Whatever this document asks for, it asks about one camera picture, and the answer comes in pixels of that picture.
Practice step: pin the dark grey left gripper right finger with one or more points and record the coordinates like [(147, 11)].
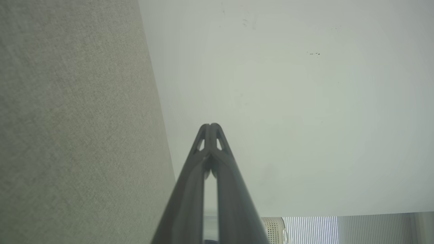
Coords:
[(234, 210)]

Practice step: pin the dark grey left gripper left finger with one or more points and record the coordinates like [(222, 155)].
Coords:
[(184, 203)]

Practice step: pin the white perforated laundry basket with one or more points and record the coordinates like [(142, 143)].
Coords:
[(274, 231)]

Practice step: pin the white vertical blinds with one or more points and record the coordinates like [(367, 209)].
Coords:
[(339, 230)]

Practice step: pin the grey fabric sofa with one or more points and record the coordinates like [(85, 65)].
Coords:
[(67, 135)]

